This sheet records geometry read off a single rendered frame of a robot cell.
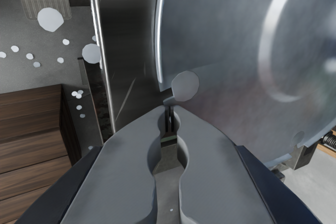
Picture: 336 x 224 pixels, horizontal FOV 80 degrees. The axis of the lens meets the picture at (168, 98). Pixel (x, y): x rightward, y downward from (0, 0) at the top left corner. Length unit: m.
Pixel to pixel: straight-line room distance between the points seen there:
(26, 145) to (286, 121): 0.61
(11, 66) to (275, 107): 0.89
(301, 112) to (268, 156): 0.06
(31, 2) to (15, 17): 0.19
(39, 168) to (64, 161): 0.07
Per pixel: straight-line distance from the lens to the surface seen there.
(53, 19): 0.24
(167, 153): 0.37
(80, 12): 0.89
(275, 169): 0.28
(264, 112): 0.21
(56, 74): 0.95
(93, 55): 0.25
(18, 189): 0.78
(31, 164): 0.72
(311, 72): 0.22
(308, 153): 0.41
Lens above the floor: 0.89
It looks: 54 degrees down
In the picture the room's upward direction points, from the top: 137 degrees clockwise
